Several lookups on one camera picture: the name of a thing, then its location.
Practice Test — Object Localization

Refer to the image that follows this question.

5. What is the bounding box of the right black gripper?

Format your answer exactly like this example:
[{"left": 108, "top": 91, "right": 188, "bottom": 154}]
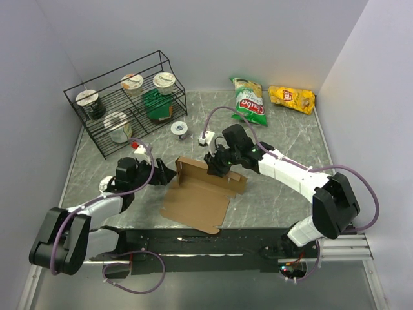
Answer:
[{"left": 204, "top": 143, "right": 240, "bottom": 178}]

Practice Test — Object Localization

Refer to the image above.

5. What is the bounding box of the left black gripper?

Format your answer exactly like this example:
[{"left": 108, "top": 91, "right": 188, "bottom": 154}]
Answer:
[{"left": 130, "top": 156, "right": 176, "bottom": 190}]

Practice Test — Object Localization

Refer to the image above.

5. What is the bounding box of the brown cardboard box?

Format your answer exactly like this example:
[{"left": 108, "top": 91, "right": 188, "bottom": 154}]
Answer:
[{"left": 160, "top": 156, "right": 247, "bottom": 234}]

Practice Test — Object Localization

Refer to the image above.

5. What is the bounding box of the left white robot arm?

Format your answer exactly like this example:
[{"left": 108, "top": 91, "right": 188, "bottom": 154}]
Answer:
[{"left": 28, "top": 157, "right": 176, "bottom": 275}]

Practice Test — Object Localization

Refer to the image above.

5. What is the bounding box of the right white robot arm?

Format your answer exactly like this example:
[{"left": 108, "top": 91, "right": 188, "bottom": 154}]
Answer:
[{"left": 198, "top": 124, "right": 360, "bottom": 258}]

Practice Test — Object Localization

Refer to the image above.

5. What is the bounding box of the small white yogurt cup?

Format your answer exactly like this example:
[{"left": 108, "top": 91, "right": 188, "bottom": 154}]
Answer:
[{"left": 170, "top": 121, "right": 188, "bottom": 140}]

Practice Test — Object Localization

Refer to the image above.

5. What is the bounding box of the white cup lower rack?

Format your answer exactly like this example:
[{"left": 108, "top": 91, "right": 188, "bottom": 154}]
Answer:
[{"left": 103, "top": 112, "right": 133, "bottom": 143}]

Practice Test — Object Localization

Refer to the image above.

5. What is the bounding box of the dark tin can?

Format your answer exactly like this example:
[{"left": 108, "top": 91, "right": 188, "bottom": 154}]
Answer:
[{"left": 98, "top": 176, "right": 115, "bottom": 193}]

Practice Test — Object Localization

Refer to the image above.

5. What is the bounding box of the green snack bag in rack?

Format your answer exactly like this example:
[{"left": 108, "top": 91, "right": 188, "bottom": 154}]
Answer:
[{"left": 143, "top": 89, "right": 173, "bottom": 123}]

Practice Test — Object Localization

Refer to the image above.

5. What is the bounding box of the green Chuba chips bag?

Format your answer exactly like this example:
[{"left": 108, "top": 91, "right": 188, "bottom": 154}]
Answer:
[{"left": 230, "top": 77, "right": 268, "bottom": 126}]

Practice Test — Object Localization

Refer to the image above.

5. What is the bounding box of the Chobani yogurt cup on rack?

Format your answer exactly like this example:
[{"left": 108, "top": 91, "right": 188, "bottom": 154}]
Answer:
[{"left": 152, "top": 72, "right": 176, "bottom": 95}]

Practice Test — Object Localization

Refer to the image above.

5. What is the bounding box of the orange yogurt cup on rack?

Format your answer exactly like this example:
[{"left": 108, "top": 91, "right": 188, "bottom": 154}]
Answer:
[{"left": 120, "top": 74, "right": 144, "bottom": 97}]

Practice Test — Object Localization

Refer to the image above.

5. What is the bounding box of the yellow Lays chips bag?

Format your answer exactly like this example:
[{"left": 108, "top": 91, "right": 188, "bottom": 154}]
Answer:
[{"left": 268, "top": 85, "right": 316, "bottom": 115}]

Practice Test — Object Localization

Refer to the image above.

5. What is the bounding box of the dark yogurt cup on rack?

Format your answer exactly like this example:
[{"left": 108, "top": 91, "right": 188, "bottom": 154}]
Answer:
[{"left": 76, "top": 90, "right": 106, "bottom": 120}]

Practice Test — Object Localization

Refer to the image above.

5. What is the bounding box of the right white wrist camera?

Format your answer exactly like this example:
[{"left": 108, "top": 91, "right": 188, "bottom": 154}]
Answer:
[{"left": 197, "top": 130, "right": 215, "bottom": 147}]

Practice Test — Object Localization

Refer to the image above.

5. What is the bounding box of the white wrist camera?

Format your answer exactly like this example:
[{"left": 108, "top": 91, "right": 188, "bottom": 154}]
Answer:
[
  {"left": 197, "top": 130, "right": 215, "bottom": 147},
  {"left": 133, "top": 144, "right": 152, "bottom": 162}
]

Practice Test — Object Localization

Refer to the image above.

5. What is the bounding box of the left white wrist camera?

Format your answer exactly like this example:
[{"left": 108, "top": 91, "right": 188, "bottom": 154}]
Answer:
[{"left": 133, "top": 144, "right": 152, "bottom": 162}]

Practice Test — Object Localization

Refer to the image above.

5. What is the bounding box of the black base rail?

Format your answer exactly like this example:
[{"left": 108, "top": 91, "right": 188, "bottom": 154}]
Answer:
[{"left": 94, "top": 228, "right": 317, "bottom": 275}]

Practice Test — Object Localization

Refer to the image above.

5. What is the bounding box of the black wire rack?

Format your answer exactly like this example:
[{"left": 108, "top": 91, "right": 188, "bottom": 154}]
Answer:
[{"left": 64, "top": 50, "right": 187, "bottom": 157}]

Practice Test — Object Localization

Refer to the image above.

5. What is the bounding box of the aluminium extrusion rail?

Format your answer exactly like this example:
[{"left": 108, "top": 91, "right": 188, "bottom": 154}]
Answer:
[{"left": 320, "top": 234, "right": 373, "bottom": 261}]

